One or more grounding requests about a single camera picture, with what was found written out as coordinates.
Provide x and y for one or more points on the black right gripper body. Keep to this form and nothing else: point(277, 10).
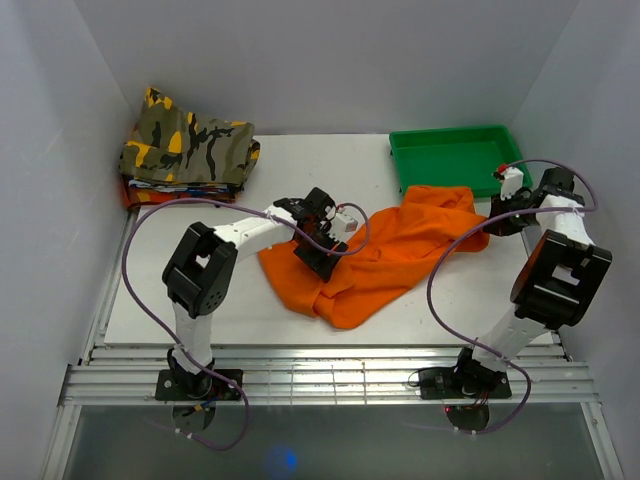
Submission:
point(513, 224)

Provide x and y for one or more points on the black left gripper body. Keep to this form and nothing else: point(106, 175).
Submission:
point(320, 233)

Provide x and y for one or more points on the orange trousers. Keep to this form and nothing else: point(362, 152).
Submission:
point(404, 245)

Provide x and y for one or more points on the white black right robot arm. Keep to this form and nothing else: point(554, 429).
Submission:
point(556, 285)

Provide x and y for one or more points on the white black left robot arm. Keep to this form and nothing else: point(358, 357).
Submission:
point(198, 274)

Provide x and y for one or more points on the camouflage folded trousers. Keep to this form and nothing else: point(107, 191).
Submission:
point(174, 148)

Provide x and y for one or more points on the stack of folded trousers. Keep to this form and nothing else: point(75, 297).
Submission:
point(136, 193)

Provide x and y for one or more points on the green plastic tray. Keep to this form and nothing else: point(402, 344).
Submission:
point(453, 157)

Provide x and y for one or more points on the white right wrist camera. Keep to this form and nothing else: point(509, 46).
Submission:
point(511, 180)

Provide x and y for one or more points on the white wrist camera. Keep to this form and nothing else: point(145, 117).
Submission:
point(344, 223)
point(511, 180)

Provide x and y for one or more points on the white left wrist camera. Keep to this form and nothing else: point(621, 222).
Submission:
point(344, 223)

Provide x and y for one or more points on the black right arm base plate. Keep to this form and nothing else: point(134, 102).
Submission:
point(439, 383)

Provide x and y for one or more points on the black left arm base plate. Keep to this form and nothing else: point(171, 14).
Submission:
point(172, 387)

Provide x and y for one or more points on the aluminium table frame rail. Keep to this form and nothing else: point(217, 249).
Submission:
point(319, 376)

